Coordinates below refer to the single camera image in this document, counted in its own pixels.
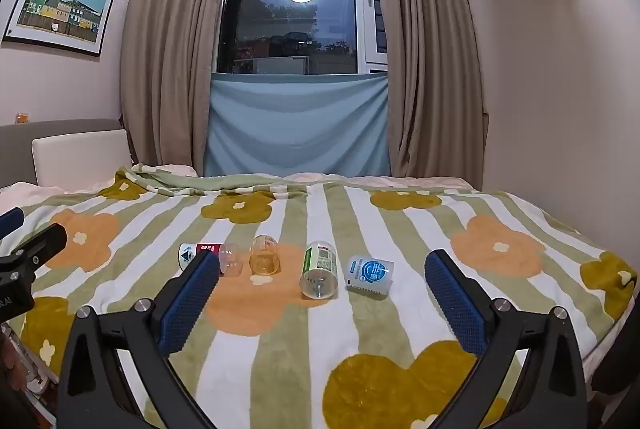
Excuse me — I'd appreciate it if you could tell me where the framed houses picture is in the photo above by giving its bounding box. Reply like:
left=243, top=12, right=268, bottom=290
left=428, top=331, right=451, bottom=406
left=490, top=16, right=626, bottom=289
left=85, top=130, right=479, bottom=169
left=2, top=0, right=120, bottom=58

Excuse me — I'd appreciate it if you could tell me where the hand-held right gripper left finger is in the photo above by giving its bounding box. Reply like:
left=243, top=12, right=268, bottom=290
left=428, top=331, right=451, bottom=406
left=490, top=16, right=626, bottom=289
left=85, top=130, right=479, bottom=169
left=56, top=250, right=221, bottom=429

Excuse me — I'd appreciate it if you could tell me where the red label clear cup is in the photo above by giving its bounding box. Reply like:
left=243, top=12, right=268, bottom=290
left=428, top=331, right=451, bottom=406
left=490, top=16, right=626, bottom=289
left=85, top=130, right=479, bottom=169
left=178, top=241, right=247, bottom=278

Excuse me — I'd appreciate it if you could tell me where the white cushion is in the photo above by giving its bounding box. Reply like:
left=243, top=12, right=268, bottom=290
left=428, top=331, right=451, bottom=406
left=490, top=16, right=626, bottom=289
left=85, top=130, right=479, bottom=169
left=32, top=128, right=133, bottom=188

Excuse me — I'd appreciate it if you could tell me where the floral striped blanket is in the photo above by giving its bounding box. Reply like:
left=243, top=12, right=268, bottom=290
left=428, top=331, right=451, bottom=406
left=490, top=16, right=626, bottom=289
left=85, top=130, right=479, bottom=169
left=9, top=164, right=639, bottom=429

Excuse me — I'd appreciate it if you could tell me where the amber clear cup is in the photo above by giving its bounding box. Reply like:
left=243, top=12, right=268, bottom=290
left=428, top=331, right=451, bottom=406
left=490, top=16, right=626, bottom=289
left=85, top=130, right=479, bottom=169
left=249, top=234, right=282, bottom=275

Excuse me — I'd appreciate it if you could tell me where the white framed window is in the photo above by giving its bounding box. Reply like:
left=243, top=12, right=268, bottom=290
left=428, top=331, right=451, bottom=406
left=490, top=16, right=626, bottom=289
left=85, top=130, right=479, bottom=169
left=212, top=0, right=389, bottom=76

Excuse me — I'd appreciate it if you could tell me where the green label clear cup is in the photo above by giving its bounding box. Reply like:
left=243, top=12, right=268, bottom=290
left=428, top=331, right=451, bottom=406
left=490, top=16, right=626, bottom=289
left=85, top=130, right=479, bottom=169
left=299, top=240, right=342, bottom=300

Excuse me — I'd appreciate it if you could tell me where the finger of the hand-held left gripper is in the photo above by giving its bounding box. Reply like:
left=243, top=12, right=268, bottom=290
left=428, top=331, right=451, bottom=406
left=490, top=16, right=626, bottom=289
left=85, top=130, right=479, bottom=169
left=0, top=207, right=25, bottom=241
left=0, top=223, right=69, bottom=271

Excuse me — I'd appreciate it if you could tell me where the grey headboard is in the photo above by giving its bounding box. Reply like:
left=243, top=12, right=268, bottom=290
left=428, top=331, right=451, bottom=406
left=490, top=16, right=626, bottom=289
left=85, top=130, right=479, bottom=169
left=0, top=118, right=132, bottom=188

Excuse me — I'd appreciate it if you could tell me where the cream bed sheet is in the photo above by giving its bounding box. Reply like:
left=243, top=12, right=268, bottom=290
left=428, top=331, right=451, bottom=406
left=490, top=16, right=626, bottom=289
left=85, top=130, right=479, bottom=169
left=0, top=164, right=473, bottom=211

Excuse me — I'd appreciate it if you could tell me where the light blue cloth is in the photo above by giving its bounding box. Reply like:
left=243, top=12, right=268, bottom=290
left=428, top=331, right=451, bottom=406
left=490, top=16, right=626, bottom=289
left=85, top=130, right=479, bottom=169
left=203, top=72, right=392, bottom=178

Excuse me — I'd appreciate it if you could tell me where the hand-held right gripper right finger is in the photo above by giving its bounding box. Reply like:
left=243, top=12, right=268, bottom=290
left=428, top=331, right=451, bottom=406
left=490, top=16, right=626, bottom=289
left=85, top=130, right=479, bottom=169
left=424, top=249, right=588, bottom=429

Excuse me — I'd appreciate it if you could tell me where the beige curtain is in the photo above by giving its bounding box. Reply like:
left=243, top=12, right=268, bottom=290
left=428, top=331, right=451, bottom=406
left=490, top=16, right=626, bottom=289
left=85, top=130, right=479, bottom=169
left=119, top=0, right=239, bottom=171
left=370, top=0, right=490, bottom=191

